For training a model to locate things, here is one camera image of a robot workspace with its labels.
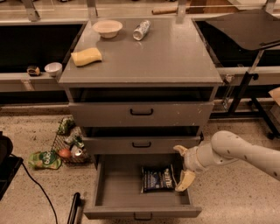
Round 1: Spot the silver can in basket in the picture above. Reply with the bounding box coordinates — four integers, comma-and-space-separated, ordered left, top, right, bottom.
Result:
71, 145, 83, 158

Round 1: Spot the grey top drawer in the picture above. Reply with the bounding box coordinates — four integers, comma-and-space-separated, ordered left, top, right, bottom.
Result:
69, 102, 214, 127

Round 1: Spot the black bar on floor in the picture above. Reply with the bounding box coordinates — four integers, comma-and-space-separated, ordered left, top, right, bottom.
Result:
67, 192, 81, 224

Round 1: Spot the green snack bag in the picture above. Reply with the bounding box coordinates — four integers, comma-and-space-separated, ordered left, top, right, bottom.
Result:
28, 150, 62, 170

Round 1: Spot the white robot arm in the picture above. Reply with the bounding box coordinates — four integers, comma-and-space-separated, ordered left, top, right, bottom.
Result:
173, 130, 280, 192

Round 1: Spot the red apple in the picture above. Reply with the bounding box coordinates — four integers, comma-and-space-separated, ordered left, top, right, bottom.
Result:
59, 149, 71, 158

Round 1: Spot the black cable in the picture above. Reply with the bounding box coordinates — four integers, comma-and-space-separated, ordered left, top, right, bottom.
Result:
10, 153, 60, 224

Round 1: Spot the yellow sponge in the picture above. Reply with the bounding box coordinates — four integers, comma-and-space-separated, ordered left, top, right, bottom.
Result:
71, 47, 102, 67

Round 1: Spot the grey middle drawer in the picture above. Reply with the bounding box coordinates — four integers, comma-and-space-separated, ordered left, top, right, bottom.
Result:
83, 136, 200, 155

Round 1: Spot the grey drawer cabinet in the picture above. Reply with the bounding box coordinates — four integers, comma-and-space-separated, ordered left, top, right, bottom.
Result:
57, 16, 224, 165

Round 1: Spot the black stand tray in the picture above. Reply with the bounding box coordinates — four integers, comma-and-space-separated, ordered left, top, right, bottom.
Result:
198, 9, 280, 139

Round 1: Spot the black wire basket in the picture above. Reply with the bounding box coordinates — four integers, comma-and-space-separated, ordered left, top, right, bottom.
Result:
52, 127, 91, 165

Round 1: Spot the green bag in basket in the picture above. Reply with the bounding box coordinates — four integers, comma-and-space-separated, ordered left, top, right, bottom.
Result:
57, 117, 75, 135

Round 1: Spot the grey bottom drawer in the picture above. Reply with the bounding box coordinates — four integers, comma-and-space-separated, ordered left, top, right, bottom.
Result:
84, 154, 201, 221

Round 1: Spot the small white cup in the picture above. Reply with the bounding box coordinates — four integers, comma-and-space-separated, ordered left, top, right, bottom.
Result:
45, 62, 62, 77

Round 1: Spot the grey drawer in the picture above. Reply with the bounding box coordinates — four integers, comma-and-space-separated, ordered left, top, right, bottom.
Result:
83, 136, 200, 155
69, 102, 214, 127
84, 154, 201, 221

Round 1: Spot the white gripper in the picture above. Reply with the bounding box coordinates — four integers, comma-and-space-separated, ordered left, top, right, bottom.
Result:
173, 145, 207, 192

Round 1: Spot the cream paper bowl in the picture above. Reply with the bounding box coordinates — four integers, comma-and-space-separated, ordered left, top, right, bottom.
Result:
92, 20, 123, 39

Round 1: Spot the wooden rolling pin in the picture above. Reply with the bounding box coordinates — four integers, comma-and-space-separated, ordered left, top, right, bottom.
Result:
151, 7, 190, 15

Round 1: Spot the black device on floor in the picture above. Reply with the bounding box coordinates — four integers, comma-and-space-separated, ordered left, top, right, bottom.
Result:
0, 132, 23, 200

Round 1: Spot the blue chip bag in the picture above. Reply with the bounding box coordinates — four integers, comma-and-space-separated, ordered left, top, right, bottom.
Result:
142, 164, 177, 193

